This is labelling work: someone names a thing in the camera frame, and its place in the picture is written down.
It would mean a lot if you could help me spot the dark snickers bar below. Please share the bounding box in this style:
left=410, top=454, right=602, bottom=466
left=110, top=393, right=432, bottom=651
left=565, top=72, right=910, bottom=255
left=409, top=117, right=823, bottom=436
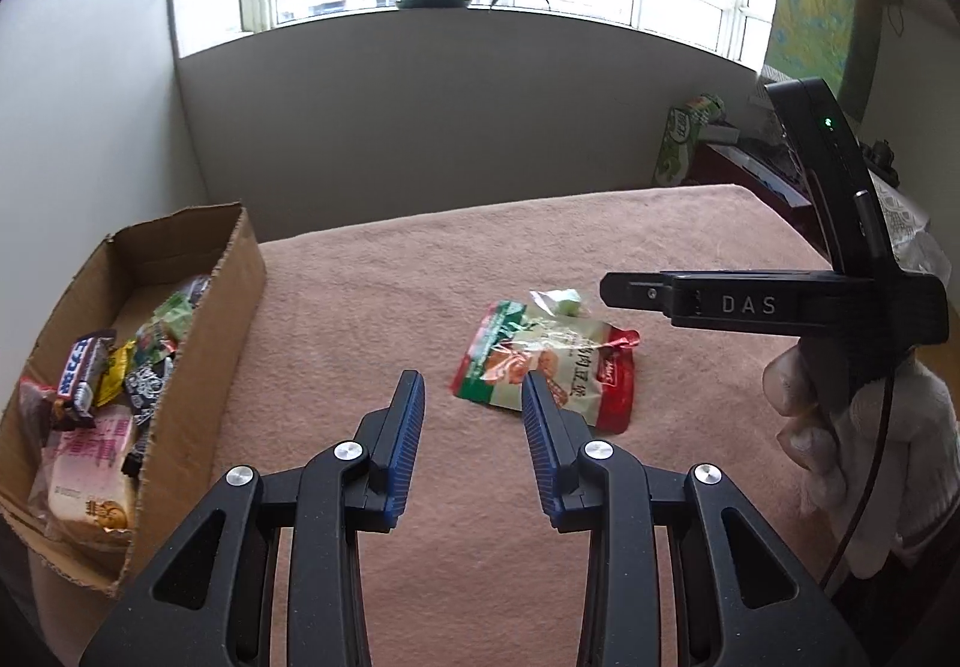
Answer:
left=121, top=421, right=151, bottom=481

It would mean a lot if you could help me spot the green tissue box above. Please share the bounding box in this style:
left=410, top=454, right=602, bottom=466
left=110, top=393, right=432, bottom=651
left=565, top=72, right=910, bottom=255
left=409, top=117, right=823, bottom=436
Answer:
left=652, top=93, right=726, bottom=187

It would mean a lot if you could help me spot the yellow snack packet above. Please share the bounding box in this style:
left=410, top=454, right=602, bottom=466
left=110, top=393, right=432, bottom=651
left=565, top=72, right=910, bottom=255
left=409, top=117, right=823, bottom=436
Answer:
left=96, top=339, right=137, bottom=408

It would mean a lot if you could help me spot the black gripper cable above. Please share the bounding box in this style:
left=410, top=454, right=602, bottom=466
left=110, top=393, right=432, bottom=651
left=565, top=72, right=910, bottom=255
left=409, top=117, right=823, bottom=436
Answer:
left=818, top=364, right=898, bottom=593

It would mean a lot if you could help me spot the white gloved right hand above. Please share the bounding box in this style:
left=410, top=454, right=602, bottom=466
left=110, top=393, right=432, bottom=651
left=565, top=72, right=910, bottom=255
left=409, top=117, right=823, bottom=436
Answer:
left=763, top=346, right=958, bottom=579

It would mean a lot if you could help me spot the bagged sliced bread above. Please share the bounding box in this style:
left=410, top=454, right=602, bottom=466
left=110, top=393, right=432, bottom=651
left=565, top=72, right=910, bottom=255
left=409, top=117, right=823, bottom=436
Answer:
left=32, top=403, right=137, bottom=553

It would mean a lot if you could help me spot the red green snack pouch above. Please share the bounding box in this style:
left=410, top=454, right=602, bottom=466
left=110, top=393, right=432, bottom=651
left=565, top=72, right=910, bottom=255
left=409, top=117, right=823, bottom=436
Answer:
left=451, top=301, right=641, bottom=435

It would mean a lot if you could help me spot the white lace cloth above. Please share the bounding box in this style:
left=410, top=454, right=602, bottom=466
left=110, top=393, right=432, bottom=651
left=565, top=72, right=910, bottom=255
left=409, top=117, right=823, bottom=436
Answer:
left=871, top=173, right=952, bottom=285

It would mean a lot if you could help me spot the pink table cloth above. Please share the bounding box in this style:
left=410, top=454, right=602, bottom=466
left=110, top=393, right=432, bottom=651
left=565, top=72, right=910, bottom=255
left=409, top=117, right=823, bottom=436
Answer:
left=29, top=184, right=902, bottom=667

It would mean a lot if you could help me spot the white cabinet panel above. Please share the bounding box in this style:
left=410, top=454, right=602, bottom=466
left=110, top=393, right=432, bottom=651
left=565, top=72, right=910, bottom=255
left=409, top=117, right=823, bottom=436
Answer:
left=0, top=0, right=208, bottom=389

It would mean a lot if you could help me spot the pale green candy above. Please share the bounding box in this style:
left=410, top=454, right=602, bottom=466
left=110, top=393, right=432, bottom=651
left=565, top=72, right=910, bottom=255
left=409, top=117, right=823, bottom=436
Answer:
left=530, top=288, right=587, bottom=318

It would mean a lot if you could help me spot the dark wooden side cabinet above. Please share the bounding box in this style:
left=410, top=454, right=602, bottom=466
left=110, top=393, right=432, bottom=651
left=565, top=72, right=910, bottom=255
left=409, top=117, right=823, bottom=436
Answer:
left=683, top=142, right=827, bottom=254

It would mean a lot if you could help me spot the open cardboard box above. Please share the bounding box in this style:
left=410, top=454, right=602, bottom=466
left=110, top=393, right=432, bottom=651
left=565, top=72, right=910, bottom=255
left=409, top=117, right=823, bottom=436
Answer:
left=2, top=204, right=267, bottom=597

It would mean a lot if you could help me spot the black white candy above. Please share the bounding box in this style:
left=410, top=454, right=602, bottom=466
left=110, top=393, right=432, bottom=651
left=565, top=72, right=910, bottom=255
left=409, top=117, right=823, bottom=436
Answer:
left=124, top=355, right=176, bottom=424

